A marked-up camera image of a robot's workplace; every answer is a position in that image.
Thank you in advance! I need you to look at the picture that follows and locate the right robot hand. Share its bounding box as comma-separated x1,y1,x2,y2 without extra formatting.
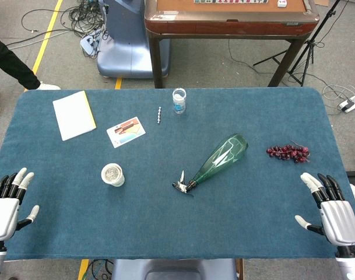
294,172,355,250

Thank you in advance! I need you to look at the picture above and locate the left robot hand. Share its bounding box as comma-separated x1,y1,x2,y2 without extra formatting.
0,167,40,242

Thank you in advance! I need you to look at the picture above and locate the green glass bottle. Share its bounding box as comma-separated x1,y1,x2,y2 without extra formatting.
172,133,249,197

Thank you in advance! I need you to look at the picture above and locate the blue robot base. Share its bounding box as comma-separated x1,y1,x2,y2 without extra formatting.
96,0,171,79

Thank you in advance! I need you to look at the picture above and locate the bunch of red grapes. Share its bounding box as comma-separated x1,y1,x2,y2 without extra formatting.
266,140,311,164

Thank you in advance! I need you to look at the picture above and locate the white paper cup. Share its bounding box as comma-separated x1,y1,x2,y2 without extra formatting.
100,163,126,188

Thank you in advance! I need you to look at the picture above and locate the white power strip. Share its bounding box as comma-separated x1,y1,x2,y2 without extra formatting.
338,93,355,113

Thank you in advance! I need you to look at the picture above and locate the white notebook with yellow edge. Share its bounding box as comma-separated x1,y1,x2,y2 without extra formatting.
52,90,97,142

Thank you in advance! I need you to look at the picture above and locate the illustrated card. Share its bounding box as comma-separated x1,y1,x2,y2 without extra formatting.
106,116,146,149

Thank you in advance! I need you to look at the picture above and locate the person's leg in black trousers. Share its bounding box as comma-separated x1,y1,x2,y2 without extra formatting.
0,31,41,97

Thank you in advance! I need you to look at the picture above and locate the blue table cloth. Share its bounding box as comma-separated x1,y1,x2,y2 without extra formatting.
0,86,355,261

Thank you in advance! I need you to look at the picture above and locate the blue robot body base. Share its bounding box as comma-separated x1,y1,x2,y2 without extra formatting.
111,258,238,280

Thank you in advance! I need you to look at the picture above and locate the black tripod stand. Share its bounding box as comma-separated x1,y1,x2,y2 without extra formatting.
252,0,341,87

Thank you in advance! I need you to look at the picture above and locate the clear plastic cup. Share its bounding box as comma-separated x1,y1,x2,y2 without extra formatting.
172,87,187,115

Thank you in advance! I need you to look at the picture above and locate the brown mahjong table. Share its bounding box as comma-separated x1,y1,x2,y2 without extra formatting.
144,0,321,89

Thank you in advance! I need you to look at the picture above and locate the row of mahjong tiles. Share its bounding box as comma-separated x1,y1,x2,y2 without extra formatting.
193,0,269,5

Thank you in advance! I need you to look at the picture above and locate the tangle of black cables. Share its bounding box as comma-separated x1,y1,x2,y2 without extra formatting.
21,0,110,61

